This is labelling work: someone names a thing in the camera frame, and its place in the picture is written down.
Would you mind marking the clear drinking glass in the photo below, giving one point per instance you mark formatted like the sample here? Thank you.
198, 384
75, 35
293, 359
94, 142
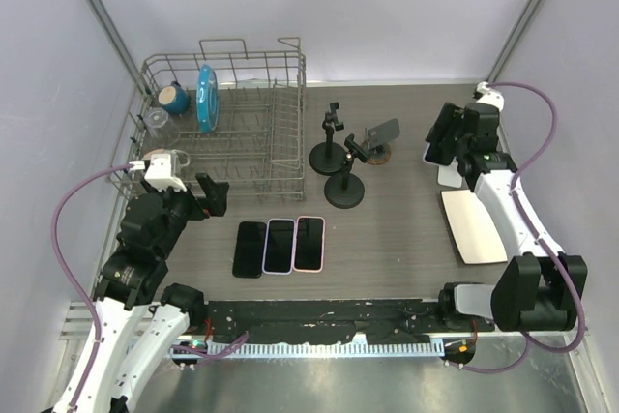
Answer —
161, 126

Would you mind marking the black front phone stand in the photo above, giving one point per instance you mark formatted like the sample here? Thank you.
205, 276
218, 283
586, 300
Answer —
326, 158

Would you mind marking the white flat board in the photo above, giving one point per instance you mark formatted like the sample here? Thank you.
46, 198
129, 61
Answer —
475, 235

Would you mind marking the pink case phone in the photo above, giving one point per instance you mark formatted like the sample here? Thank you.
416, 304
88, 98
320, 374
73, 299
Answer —
309, 244

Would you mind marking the right aluminium frame post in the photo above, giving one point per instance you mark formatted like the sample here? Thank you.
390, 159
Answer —
517, 33

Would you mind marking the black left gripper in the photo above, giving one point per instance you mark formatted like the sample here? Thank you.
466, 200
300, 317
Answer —
215, 201

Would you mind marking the black phone stand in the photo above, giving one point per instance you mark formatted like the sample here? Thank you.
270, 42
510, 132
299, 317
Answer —
326, 158
344, 190

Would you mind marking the aluminium frame post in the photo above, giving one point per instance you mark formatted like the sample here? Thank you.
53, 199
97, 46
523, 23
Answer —
106, 22
517, 33

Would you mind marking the black phone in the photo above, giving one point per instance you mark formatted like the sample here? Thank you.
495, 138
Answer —
248, 254

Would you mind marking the wooden round phone stand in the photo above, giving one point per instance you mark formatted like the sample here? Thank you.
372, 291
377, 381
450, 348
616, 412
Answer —
378, 139

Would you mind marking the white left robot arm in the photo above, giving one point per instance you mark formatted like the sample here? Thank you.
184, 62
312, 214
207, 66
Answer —
130, 335

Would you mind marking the white angled phone stand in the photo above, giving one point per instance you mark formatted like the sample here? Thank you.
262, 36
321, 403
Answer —
448, 176

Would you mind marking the left aluminium frame post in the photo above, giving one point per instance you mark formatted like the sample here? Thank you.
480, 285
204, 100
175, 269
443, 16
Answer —
106, 22

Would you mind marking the blue plate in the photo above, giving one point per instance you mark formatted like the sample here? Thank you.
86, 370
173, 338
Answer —
207, 99

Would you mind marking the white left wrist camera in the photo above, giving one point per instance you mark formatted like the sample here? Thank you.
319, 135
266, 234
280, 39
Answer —
161, 170

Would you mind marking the blue ceramic mug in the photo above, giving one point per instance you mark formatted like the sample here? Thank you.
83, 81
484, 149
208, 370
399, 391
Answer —
174, 99

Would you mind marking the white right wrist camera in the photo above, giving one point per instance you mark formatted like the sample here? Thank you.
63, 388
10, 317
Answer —
485, 94

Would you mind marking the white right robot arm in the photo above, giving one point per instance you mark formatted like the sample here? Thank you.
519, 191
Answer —
541, 287

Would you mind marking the lilac case phone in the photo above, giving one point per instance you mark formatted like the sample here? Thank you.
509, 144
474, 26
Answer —
279, 247
437, 155

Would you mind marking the grey wire dish rack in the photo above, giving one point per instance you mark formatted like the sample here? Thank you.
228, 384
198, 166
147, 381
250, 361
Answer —
228, 110

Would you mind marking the striped white mug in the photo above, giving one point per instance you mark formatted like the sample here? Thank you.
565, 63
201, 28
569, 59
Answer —
183, 158

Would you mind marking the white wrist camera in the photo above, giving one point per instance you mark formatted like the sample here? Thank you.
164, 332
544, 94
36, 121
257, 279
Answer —
161, 170
485, 94

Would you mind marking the white slotted cable duct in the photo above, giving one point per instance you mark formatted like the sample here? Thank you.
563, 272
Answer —
188, 351

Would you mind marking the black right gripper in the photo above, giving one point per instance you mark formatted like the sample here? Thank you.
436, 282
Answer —
451, 117

